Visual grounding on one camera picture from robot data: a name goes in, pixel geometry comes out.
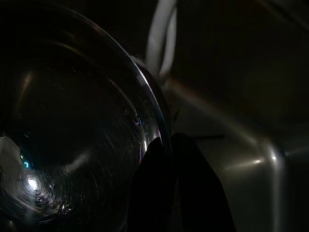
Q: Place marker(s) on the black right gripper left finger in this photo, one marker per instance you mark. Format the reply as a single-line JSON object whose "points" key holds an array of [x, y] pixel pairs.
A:
{"points": [[152, 188]]}

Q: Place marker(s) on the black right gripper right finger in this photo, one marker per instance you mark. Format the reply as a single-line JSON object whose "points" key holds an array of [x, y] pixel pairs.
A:
{"points": [[195, 188]]}

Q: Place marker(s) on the stainless steel bowl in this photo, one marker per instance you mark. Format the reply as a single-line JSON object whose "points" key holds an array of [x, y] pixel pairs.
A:
{"points": [[79, 135]]}

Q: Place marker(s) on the stainless steel sink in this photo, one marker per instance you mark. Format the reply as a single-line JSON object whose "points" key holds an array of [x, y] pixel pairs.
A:
{"points": [[241, 120]]}

